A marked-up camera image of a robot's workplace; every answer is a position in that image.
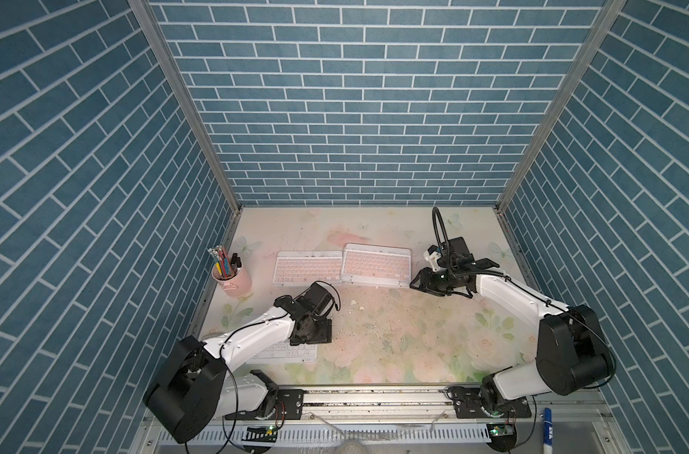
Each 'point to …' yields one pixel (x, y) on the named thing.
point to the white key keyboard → (283, 352)
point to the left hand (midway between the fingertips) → (326, 339)
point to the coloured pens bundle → (226, 266)
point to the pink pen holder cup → (238, 286)
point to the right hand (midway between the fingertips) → (417, 286)
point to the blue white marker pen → (548, 430)
